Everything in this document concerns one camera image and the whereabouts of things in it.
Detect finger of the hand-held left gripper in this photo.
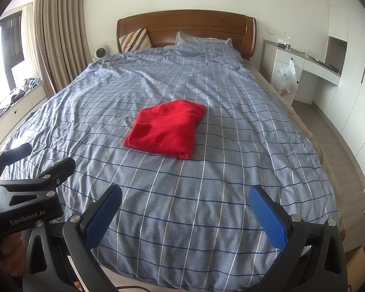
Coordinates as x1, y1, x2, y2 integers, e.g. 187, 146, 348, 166
0, 157, 77, 194
0, 143, 33, 181

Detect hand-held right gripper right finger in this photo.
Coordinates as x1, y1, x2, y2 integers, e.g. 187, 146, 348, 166
248, 185, 348, 292

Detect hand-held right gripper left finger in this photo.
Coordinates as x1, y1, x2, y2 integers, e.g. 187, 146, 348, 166
23, 184, 123, 292

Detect red knit sweater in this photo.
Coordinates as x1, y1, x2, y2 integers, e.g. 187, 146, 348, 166
123, 99, 207, 160

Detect pile of clothes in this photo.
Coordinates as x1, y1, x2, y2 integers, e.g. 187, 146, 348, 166
0, 76, 43, 128

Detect person's left hand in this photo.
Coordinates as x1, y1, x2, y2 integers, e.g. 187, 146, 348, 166
0, 229, 23, 280

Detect white window seat cabinet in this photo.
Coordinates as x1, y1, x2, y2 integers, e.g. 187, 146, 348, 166
0, 82, 49, 149

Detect blue checked duvet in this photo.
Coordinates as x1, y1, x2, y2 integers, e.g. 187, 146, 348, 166
1, 42, 343, 289

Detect cardboard box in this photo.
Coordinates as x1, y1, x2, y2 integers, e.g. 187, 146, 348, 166
344, 245, 365, 283

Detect window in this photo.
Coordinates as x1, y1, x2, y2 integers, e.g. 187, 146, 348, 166
0, 10, 26, 116

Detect sheer curtain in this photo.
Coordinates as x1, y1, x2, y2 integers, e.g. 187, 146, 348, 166
21, 4, 47, 80

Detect beige bed base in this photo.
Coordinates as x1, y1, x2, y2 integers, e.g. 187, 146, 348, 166
242, 59, 347, 241

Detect small white fan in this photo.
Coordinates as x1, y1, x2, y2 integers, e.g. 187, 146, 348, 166
90, 47, 107, 61

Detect beige curtain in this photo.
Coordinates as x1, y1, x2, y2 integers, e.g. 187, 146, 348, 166
33, 0, 90, 98

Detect white plastic bag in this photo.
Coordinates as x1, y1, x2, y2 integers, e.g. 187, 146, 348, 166
275, 58, 299, 96

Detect white wardrobe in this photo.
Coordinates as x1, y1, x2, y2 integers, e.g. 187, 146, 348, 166
312, 0, 365, 186

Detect striped cushion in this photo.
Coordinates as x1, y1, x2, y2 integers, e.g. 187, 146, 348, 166
119, 27, 154, 53

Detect white desk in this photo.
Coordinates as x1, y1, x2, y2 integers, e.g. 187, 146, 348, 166
260, 39, 343, 105

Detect bottles on desk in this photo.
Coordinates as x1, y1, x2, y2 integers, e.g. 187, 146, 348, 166
277, 36, 292, 51

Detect grey pillow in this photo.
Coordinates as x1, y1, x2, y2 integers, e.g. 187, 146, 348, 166
174, 31, 233, 49

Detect wooden headboard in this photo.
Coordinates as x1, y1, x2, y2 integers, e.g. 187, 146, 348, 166
116, 10, 257, 61

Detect black cable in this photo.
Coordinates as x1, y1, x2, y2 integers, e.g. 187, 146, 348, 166
114, 285, 154, 292

